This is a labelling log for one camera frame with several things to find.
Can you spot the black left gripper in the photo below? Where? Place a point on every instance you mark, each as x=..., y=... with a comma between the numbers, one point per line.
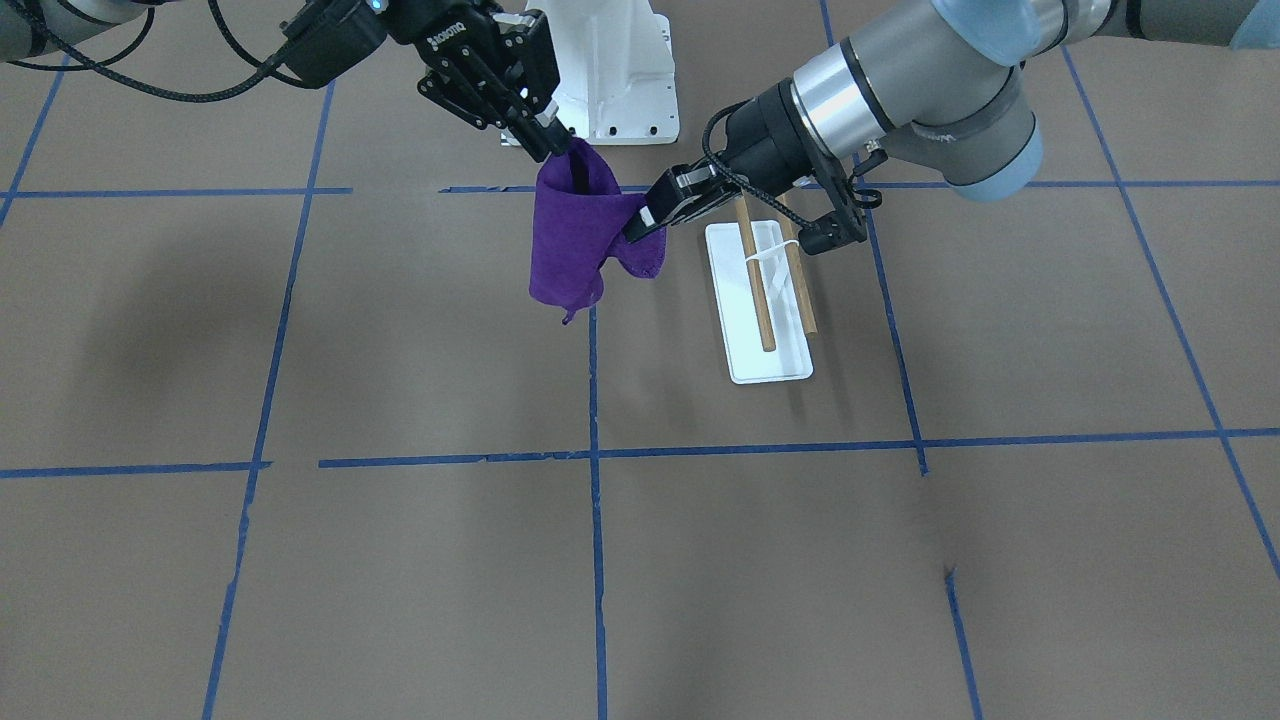
x=768, y=137

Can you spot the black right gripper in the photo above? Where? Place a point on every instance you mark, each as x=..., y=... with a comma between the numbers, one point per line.
x=443, y=30

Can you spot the purple towel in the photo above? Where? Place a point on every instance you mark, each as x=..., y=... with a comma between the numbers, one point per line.
x=579, y=215

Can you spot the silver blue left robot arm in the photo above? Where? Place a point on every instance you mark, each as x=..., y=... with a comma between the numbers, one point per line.
x=934, y=83

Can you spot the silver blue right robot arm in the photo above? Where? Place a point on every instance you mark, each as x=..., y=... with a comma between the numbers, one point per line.
x=32, y=29

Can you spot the white wooden towel rack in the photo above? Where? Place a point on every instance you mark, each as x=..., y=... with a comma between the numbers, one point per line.
x=764, y=304

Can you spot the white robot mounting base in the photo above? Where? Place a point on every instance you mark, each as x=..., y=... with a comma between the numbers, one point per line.
x=616, y=71

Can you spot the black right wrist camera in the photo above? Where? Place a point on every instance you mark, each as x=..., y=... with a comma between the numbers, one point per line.
x=324, y=39

